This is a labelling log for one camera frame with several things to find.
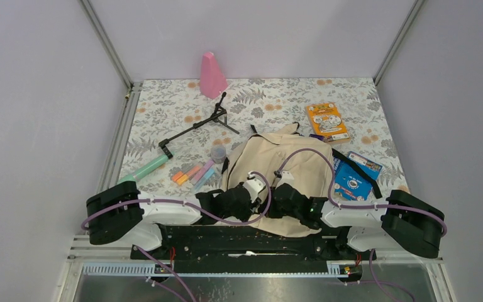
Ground cream canvas backpack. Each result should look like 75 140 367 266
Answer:
220 123 383 238

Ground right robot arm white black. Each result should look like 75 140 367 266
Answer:
257 183 447 260

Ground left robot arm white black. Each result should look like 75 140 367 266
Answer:
81 178 267 259

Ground blue highlighter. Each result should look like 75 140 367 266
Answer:
191 167 215 193

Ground pink highlighter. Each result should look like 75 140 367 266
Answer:
190 159 214 185

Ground clear jar of clips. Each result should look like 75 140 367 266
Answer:
210 144 226 164

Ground blue round-logo book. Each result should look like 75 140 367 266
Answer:
333 150 382 201

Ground purple small block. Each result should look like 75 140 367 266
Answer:
309 134 325 142

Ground black folding tripod stand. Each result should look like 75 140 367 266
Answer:
158 91 240 160

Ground orange children's book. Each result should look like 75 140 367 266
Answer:
305 102 351 144

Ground mint green tube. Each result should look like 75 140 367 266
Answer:
117 155 170 184

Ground pink cone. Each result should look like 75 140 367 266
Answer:
199 52 228 99

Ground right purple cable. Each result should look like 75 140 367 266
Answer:
275 148 448 238

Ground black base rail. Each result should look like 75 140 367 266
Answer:
149 226 370 274

